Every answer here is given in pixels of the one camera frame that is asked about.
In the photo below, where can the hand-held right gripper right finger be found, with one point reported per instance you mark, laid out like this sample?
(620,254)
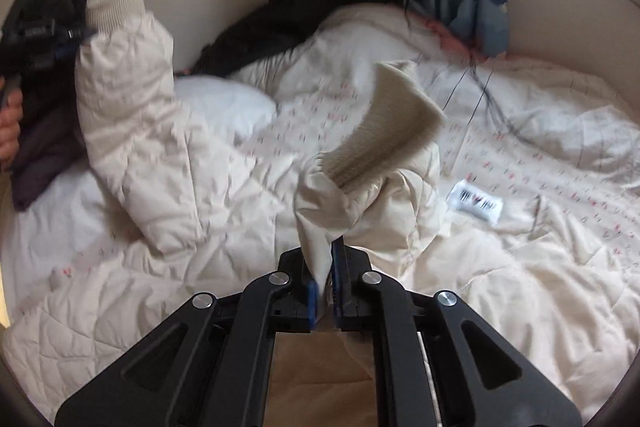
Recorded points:
(339,287)

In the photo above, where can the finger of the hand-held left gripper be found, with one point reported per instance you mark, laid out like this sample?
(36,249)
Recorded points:
(75,39)

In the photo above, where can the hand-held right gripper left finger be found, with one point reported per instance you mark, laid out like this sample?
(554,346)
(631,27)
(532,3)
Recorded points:
(312,302)

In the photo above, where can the person's left hand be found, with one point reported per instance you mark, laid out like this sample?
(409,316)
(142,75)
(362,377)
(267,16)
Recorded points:
(10,122)

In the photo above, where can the purple garment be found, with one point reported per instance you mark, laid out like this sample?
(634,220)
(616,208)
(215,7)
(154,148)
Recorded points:
(42,147)

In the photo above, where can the white pillow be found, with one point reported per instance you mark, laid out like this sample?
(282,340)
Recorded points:
(220,107)

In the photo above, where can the white barcode label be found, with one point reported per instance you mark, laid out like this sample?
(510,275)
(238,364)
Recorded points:
(475,202)

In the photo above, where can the white duvet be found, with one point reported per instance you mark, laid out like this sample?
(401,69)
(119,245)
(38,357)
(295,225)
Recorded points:
(50,227)

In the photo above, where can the black coat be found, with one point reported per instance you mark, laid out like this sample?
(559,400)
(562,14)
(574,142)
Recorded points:
(300,12)

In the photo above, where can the cherry print blanket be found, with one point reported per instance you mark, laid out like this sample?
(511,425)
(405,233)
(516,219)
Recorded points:
(525,147)

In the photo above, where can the pink bed sheet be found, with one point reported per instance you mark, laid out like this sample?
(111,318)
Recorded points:
(445,34)

